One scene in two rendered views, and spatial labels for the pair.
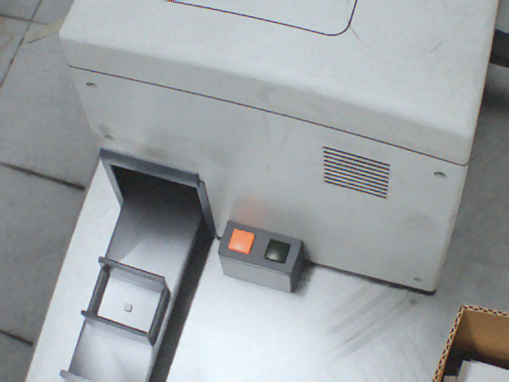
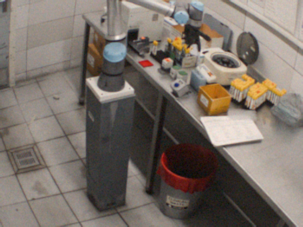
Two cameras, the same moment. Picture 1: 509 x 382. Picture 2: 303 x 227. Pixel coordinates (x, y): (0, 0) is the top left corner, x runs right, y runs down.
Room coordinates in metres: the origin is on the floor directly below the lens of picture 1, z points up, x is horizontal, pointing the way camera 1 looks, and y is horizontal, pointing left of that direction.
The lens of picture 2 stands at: (-1.07, 2.20, 2.15)
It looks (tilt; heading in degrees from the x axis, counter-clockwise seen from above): 35 degrees down; 300
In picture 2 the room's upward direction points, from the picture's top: 8 degrees clockwise
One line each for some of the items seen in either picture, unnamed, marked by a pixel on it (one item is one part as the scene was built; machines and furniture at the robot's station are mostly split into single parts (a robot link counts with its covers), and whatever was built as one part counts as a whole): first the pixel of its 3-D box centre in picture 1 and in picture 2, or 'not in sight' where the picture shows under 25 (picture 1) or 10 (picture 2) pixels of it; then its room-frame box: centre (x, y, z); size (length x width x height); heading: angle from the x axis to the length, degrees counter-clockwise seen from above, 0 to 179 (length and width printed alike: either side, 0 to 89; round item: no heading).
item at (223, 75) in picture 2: not in sight; (222, 68); (-0.25, 0.01, 0.94); 0.30 x 0.24 x 0.12; 56
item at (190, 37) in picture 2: not in sight; (192, 33); (-0.13, 0.24, 1.20); 0.09 x 0.08 x 0.12; 53
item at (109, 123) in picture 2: not in sight; (106, 152); (0.13, 0.58, 0.44); 0.20 x 0.20 x 0.87; 65
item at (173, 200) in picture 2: not in sight; (184, 184); (-0.29, 0.31, 0.22); 0.38 x 0.37 x 0.44; 155
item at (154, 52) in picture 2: not in sight; (163, 52); (0.11, 0.10, 0.93); 0.17 x 0.09 x 0.11; 155
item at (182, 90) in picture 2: not in sight; (182, 87); (-0.17, 0.36, 0.92); 0.13 x 0.07 x 0.08; 65
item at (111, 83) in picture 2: not in sight; (111, 77); (0.13, 0.58, 0.95); 0.15 x 0.15 x 0.10
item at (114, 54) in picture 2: not in sight; (113, 57); (0.13, 0.57, 1.07); 0.13 x 0.12 x 0.14; 125
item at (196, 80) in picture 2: not in sight; (197, 81); (-0.21, 0.26, 0.93); 0.10 x 0.07 x 0.10; 149
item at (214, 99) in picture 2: not in sight; (213, 99); (-0.36, 0.35, 0.93); 0.13 x 0.13 x 0.10; 61
